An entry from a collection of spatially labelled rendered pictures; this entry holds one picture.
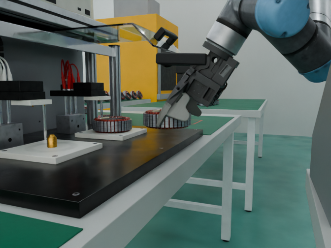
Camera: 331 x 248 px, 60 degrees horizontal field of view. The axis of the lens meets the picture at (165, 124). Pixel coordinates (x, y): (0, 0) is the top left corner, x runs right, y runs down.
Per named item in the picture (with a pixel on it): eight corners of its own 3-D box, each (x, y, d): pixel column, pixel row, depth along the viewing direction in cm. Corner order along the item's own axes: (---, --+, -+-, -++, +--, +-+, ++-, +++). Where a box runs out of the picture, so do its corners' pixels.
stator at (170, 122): (196, 124, 71) (196, 109, 70) (182, 130, 60) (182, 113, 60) (154, 122, 75) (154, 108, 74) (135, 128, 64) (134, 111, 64)
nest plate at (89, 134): (147, 132, 88) (147, 128, 87) (122, 140, 74) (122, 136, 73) (104, 129, 93) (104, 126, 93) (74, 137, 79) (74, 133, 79)
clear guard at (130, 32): (183, 56, 91) (183, 36, 91) (153, 46, 69) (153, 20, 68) (96, 59, 103) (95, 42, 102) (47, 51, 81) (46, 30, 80)
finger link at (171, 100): (171, 102, 58) (196, 71, 60) (165, 98, 59) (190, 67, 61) (172, 111, 63) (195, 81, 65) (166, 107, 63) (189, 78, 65)
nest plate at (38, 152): (102, 147, 65) (102, 142, 65) (55, 164, 51) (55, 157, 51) (50, 143, 70) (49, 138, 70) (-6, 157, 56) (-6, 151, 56)
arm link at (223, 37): (212, 17, 57) (219, 26, 65) (200, 38, 59) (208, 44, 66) (244, 36, 56) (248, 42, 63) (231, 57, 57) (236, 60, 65)
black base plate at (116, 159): (203, 136, 94) (203, 129, 94) (79, 219, 35) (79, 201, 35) (83, 128, 111) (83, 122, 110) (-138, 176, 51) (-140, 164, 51)
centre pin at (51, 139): (59, 146, 61) (58, 134, 61) (52, 148, 59) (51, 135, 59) (51, 145, 62) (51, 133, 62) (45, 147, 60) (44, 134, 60)
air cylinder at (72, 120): (85, 130, 91) (85, 113, 90) (70, 134, 84) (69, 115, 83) (73, 129, 93) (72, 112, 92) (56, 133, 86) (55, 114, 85)
